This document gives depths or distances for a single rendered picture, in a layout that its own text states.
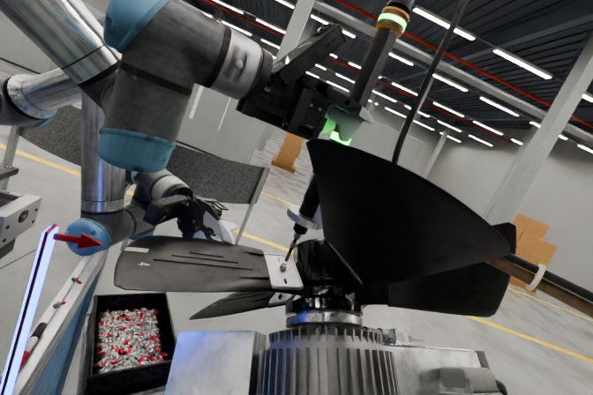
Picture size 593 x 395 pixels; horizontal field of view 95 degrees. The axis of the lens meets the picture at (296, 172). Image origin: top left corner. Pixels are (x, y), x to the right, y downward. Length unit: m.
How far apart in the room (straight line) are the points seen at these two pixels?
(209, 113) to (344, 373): 6.39
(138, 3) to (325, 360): 0.48
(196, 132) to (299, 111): 6.40
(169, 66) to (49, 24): 0.16
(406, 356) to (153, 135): 0.57
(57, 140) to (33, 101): 1.70
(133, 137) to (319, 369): 0.38
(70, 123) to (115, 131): 2.23
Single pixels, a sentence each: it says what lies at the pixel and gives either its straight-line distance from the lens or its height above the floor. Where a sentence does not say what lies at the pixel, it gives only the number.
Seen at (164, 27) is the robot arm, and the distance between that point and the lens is 0.33.
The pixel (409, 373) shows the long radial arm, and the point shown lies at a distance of 0.64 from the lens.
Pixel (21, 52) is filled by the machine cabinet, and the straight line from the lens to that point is 10.60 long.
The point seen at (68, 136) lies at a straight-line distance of 2.59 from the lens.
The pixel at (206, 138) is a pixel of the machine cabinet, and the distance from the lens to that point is 6.69.
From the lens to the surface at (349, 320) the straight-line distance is 0.52.
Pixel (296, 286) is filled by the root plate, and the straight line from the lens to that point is 0.51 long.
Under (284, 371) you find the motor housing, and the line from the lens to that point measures 0.47.
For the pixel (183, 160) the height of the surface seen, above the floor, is 0.84.
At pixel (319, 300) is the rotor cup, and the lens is 0.50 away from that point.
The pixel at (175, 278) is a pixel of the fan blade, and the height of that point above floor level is 1.18.
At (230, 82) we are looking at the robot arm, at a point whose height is 1.46.
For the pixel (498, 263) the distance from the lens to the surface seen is 0.42.
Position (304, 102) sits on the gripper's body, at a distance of 0.38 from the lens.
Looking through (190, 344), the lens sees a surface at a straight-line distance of 0.61.
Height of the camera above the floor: 1.44
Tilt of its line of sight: 9 degrees down
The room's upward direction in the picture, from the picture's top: 23 degrees clockwise
